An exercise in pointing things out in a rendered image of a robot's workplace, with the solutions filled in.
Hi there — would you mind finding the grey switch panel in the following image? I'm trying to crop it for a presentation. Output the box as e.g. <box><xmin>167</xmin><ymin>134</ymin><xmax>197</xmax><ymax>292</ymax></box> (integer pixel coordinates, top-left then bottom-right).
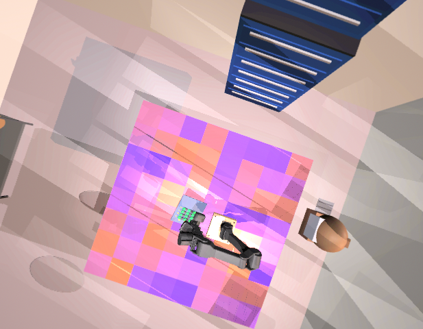
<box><xmin>170</xmin><ymin>195</ymin><xmax>207</xmax><ymax>224</ymax></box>

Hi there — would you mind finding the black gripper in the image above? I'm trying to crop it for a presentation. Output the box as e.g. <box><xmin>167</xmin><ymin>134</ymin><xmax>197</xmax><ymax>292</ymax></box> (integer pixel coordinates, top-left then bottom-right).
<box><xmin>190</xmin><ymin>212</ymin><xmax>206</xmax><ymax>234</ymax></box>

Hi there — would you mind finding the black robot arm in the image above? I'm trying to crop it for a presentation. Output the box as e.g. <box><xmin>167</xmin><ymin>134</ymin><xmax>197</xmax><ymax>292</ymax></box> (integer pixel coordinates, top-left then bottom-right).
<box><xmin>178</xmin><ymin>221</ymin><xmax>262</xmax><ymax>271</ymax></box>

